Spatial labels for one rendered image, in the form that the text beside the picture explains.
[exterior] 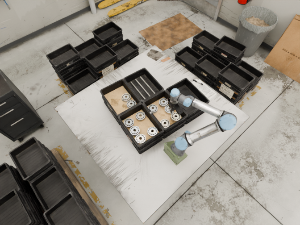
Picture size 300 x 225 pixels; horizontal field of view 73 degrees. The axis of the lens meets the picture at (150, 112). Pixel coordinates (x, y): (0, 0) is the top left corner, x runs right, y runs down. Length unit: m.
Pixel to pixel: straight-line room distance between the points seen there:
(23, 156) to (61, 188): 0.57
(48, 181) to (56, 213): 0.41
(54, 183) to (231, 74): 2.66
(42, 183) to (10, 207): 0.34
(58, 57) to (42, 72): 0.73
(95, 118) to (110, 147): 0.40
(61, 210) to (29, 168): 0.61
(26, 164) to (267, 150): 3.06
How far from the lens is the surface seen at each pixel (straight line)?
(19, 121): 3.14
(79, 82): 3.34
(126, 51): 3.49
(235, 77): 3.16
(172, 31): 4.46
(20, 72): 4.31
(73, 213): 2.35
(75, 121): 2.44
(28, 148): 2.76
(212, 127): 1.70
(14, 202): 2.63
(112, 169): 2.11
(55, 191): 2.58
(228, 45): 3.59
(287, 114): 3.76
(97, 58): 3.29
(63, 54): 3.52
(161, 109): 2.21
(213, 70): 3.30
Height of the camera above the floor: 2.70
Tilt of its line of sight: 59 degrees down
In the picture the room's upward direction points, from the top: 1 degrees counter-clockwise
